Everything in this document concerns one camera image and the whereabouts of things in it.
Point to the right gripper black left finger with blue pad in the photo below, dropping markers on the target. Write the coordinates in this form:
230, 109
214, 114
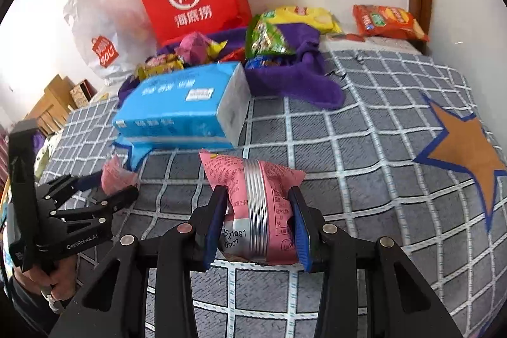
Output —
113, 301

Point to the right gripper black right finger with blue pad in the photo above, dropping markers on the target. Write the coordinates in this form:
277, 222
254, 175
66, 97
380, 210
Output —
400, 302

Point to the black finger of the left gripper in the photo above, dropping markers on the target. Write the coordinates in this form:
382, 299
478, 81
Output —
113, 203

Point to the pink silver snack packet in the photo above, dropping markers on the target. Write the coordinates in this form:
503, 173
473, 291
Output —
256, 226

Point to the magenta yellow snack packet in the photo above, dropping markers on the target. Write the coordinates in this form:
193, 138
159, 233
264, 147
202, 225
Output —
197, 49

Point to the red gold snack packet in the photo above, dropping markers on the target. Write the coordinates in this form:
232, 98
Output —
238, 55

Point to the blue chocolate chip cookie packet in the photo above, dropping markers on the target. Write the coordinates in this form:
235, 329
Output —
262, 61

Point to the green snack packet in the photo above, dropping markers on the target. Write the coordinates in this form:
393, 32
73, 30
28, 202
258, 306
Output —
265, 39

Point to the person's left hand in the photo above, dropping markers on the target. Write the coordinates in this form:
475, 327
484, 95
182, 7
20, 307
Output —
62, 281

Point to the wooden furniture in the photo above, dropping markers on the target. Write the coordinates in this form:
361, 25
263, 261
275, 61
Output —
52, 110

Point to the small patterned box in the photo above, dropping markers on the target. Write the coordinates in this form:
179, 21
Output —
82, 93

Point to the blue tissue pack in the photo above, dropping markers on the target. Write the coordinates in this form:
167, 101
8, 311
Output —
203, 107

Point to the grey checked star blanket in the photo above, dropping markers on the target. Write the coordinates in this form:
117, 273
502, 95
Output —
359, 172

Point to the white plastic Miniso bag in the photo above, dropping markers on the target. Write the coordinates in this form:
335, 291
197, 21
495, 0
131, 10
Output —
111, 36

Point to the purple towel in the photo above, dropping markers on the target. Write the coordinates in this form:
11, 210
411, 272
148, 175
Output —
301, 76

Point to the white fruit print sheet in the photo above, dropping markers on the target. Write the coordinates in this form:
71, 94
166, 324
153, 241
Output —
348, 42

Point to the orange potato chips bag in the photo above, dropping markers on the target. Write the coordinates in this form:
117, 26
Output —
387, 22

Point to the yellow potato chips bag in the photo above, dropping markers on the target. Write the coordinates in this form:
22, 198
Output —
317, 18

